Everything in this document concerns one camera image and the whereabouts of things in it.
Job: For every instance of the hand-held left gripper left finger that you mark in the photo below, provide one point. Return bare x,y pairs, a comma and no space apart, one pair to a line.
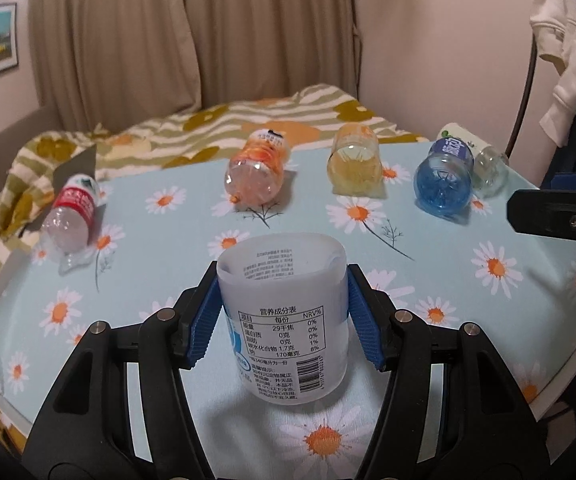
202,321

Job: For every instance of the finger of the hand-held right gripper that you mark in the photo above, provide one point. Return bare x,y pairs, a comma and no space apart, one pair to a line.
557,212

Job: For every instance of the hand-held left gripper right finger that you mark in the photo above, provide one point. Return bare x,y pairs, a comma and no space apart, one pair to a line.
365,322

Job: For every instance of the white labelled plastic bottle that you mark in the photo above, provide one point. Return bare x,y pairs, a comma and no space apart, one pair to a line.
283,317

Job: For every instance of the green label clear bottle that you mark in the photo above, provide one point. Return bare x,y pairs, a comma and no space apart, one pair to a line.
482,162

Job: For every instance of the daisy print blue sheet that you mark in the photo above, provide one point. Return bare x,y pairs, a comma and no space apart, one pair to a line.
288,240

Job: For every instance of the blue plastic bottle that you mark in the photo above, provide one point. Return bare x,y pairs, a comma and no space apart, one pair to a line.
442,177

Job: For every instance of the black clothes rack pole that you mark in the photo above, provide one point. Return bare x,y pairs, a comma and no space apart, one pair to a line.
523,90

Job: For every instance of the orange label clear bottle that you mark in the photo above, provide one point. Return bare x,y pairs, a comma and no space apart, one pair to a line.
258,167

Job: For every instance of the yellow liquid clear bottle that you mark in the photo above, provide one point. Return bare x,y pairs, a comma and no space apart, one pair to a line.
353,157

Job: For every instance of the red label clear bottle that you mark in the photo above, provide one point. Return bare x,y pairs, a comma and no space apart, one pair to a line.
70,217

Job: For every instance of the white hanging garment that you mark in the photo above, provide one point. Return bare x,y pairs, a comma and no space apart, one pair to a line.
570,35

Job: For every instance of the striped floral blanket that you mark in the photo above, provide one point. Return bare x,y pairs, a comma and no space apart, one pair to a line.
168,135

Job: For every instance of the beige curtain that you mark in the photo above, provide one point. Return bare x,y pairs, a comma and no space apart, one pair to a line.
193,35

